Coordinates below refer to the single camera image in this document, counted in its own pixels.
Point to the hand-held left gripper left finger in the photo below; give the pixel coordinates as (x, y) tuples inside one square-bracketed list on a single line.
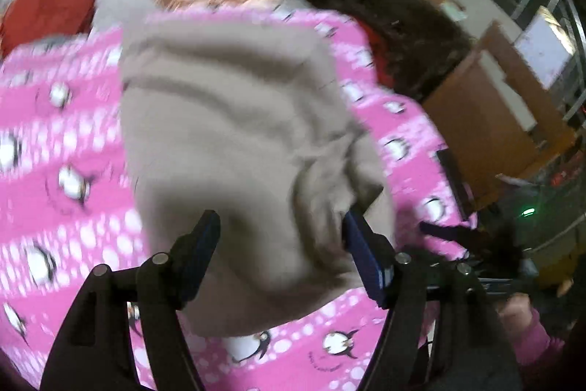
[(201, 254)]

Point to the red cloth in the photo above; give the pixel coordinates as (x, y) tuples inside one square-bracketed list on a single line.
[(382, 61)]

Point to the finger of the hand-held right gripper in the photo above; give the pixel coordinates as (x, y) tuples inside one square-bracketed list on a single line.
[(446, 231)]

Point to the dark carved wooden furniture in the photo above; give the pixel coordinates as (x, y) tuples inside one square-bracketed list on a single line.
[(366, 6)]

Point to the beige zip pocket pants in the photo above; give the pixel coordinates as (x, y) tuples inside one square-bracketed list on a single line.
[(229, 120)]

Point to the person's right hand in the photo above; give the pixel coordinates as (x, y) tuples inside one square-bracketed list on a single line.
[(517, 311)]

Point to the pink penguin print blanket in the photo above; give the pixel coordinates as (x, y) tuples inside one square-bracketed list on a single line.
[(68, 120)]

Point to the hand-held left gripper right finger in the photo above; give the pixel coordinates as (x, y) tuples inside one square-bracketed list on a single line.
[(366, 263)]

